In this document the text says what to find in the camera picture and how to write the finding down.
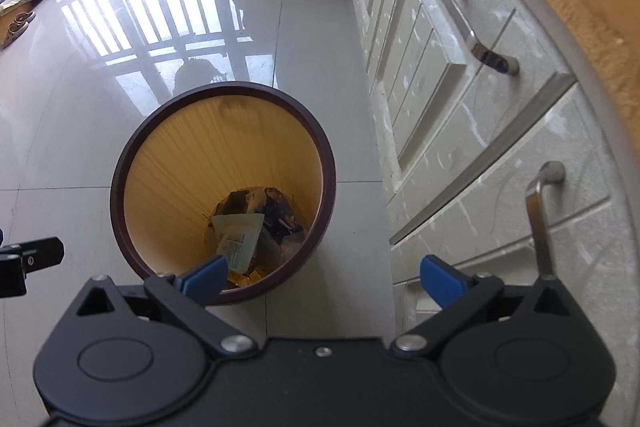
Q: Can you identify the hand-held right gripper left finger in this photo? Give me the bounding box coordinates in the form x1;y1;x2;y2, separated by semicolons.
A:
64;255;254;355

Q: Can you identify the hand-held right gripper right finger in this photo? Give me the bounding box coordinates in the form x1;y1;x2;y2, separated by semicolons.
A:
391;255;584;358

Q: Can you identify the dark wrapper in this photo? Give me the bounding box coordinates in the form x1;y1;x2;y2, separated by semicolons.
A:
215;186;306;269

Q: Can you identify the yellow bin with brown rim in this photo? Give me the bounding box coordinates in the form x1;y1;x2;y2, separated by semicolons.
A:
109;80;337;307

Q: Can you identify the metal drawer handle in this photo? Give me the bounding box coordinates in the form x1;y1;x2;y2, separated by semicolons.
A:
438;0;521;76
523;160;567;281

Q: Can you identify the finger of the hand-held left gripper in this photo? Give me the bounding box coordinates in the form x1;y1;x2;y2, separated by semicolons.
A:
0;236;65;267

